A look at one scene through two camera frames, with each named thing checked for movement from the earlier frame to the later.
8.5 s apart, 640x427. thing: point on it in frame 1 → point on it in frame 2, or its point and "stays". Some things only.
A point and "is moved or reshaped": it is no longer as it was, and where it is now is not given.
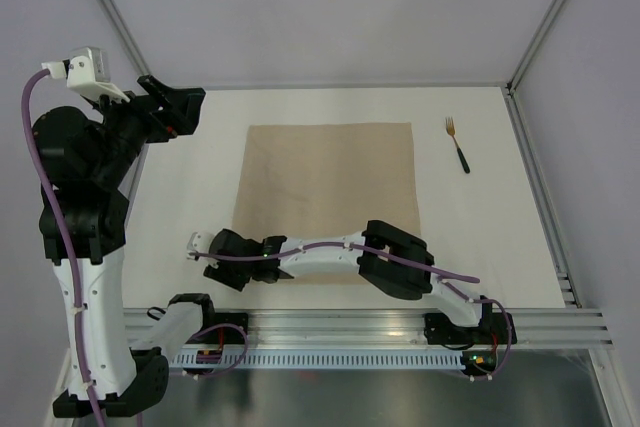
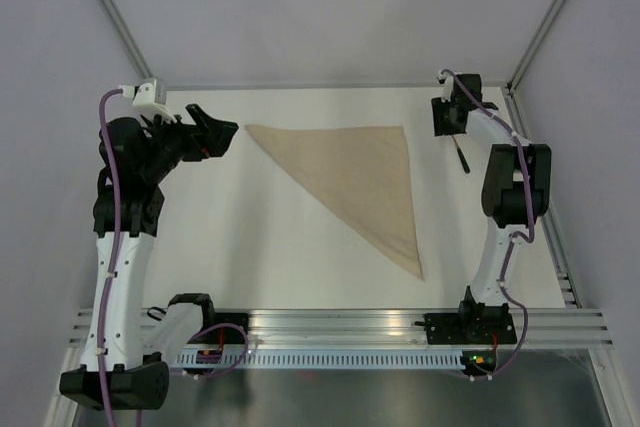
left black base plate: (223, 334) stays
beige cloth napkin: (319, 182) is moved or reshaped
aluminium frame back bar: (415, 85) stays
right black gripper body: (233, 277) → (442, 115)
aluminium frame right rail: (542, 200) stays
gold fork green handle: (451, 131) stays
